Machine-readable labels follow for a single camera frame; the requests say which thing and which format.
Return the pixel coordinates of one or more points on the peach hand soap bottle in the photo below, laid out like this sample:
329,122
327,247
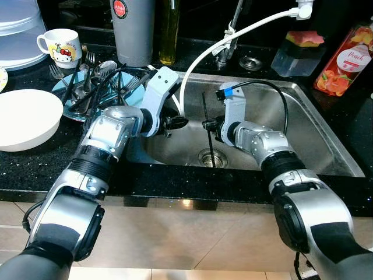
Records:
344,64

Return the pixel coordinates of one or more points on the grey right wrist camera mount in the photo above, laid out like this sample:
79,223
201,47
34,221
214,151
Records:
236,111

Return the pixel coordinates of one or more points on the metal sink drain strainer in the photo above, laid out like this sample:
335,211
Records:
220,158

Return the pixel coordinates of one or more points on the chrome kitchen faucet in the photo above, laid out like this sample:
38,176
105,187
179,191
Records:
230,35

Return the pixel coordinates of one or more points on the round metal sink hole cap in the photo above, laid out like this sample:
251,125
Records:
251,63

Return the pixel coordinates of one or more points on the pink and yellow sponge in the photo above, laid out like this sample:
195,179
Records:
304,38

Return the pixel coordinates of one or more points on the white cartoon print mug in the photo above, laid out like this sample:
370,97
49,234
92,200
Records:
61,49

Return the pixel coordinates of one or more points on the clear plastic sponge holder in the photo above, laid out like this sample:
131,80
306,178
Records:
294,61

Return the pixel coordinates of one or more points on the silver fork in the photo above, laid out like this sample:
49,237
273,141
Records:
90,58
55,71
133,83

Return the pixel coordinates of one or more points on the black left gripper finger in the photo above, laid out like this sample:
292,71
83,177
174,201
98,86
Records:
179,119
179,125

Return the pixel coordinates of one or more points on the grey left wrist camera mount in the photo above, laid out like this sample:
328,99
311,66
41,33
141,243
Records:
158,93

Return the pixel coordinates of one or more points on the olive oil glass bottle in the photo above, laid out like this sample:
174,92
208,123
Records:
169,35

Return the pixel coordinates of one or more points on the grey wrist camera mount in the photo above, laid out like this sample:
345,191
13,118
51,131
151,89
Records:
158,93
236,111

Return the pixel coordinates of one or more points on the translucent white plastic food cover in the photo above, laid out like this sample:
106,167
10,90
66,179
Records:
20,35

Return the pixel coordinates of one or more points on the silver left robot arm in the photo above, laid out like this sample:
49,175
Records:
64,210

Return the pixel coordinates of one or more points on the black chopstick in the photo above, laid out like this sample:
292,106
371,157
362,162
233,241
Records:
206,106
73,80
106,87

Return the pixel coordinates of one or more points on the grey cylindrical canister red badge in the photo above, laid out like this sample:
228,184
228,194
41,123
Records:
133,35

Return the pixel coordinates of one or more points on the stainless steel kitchen sink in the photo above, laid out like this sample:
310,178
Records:
315,134

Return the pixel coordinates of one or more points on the white tie strip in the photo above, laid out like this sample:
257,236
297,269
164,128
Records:
228,38

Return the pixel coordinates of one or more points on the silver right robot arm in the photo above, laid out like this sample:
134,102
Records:
303,204

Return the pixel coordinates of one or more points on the light blue plate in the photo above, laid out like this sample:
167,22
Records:
61,93

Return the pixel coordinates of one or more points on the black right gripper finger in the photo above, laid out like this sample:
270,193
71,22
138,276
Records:
208,128
208,122

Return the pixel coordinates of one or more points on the white bowl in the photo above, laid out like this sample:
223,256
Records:
26,119

